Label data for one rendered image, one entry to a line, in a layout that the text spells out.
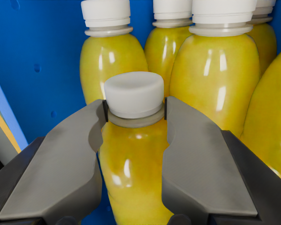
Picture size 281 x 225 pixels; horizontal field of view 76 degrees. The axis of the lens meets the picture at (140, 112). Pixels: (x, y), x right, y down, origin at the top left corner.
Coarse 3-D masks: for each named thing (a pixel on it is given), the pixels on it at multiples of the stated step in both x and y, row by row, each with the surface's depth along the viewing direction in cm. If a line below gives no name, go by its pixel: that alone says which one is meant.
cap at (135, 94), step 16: (112, 80) 12; (128, 80) 12; (144, 80) 11; (160, 80) 11; (112, 96) 11; (128, 96) 10; (144, 96) 10; (160, 96) 11; (112, 112) 12; (128, 112) 11; (144, 112) 11
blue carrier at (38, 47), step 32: (0, 0) 11; (32, 0) 13; (64, 0) 15; (0, 32) 11; (32, 32) 13; (64, 32) 16; (0, 64) 11; (32, 64) 14; (64, 64) 17; (0, 96) 11; (32, 96) 14; (64, 96) 17; (32, 128) 14; (96, 224) 22
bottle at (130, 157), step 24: (120, 120) 11; (144, 120) 11; (120, 144) 11; (144, 144) 11; (168, 144) 12; (120, 168) 12; (144, 168) 11; (120, 192) 13; (144, 192) 12; (120, 216) 14; (144, 216) 13; (168, 216) 14
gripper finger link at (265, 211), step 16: (240, 144) 7; (240, 160) 7; (256, 160) 6; (256, 176) 6; (272, 176) 6; (256, 192) 5; (272, 192) 5; (256, 208) 5; (272, 208) 5; (208, 224) 5; (224, 224) 5; (240, 224) 5; (256, 224) 5; (272, 224) 5
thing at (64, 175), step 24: (72, 120) 10; (96, 120) 9; (48, 144) 8; (72, 144) 8; (96, 144) 9; (48, 168) 7; (72, 168) 7; (96, 168) 7; (24, 192) 6; (48, 192) 6; (72, 192) 6; (96, 192) 7; (0, 216) 5; (24, 216) 5; (48, 216) 5
